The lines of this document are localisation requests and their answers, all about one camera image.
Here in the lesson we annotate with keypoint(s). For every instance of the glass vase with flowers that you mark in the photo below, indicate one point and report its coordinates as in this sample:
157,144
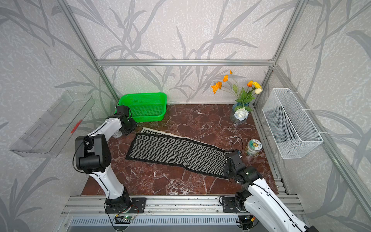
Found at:
244,95

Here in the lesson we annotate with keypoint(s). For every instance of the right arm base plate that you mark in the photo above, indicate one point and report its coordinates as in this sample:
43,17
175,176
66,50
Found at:
231,205

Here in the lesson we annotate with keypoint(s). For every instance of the green plastic basket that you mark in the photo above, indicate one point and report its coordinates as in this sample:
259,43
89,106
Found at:
146,107

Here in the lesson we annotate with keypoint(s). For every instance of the black white knitted scarf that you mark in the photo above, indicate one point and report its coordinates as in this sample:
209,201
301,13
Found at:
159,147

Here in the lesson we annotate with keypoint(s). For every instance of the silver tin can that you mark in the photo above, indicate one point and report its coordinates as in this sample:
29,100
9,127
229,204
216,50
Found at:
117,134

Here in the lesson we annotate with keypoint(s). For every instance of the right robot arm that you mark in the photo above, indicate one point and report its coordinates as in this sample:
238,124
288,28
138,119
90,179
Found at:
257,198

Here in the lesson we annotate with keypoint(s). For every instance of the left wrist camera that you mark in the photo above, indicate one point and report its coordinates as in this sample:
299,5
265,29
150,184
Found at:
122,110

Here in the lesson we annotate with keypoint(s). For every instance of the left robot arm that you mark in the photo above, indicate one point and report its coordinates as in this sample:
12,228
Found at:
93,157

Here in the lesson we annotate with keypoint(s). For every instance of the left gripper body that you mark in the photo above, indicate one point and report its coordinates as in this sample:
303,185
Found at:
131,124

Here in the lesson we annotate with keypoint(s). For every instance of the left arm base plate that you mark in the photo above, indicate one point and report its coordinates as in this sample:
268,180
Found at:
119,205

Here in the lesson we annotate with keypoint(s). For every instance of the white wire mesh basket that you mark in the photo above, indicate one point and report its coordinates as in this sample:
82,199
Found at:
293,131

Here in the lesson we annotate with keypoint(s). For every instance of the clear acrylic wall shelf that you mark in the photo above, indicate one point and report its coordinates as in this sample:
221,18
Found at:
49,135

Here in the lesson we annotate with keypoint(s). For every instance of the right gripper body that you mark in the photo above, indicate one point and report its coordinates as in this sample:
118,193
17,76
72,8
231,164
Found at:
228,172

